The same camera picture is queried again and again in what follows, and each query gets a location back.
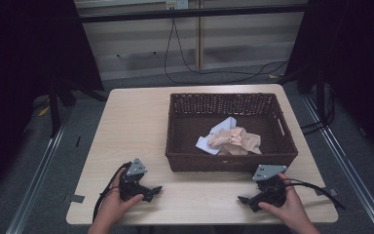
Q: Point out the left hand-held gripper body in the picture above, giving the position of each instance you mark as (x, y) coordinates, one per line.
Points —
(132, 188)

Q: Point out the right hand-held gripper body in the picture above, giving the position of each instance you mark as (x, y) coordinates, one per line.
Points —
(271, 191)

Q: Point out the person's right hand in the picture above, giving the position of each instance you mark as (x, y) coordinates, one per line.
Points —
(290, 206)

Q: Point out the person's left hand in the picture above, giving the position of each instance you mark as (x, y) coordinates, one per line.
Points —
(115, 206)

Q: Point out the grey tape strip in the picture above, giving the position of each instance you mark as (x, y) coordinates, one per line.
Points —
(327, 191)
(74, 198)

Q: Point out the beige cloth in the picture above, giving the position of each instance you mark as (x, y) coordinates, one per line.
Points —
(237, 139)

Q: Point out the brown wicker basket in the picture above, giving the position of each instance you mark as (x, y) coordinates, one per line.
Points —
(188, 130)

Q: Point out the light blue cloth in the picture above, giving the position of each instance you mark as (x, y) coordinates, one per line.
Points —
(222, 126)

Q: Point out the black metal stand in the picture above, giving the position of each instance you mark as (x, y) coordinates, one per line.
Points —
(320, 94)
(54, 110)

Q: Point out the yellow floor tape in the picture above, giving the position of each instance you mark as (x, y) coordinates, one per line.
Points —
(44, 111)
(273, 76)

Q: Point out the dark curtain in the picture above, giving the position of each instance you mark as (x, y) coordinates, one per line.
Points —
(354, 65)
(29, 48)

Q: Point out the black horizontal bar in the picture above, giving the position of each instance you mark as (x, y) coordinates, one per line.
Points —
(207, 13)

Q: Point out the white power outlet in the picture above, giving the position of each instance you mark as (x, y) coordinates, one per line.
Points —
(176, 4)

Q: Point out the aluminium floor rail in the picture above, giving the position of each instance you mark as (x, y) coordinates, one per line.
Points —
(347, 169)
(42, 169)

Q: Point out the wooden wall strip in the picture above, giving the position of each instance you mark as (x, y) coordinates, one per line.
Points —
(200, 35)

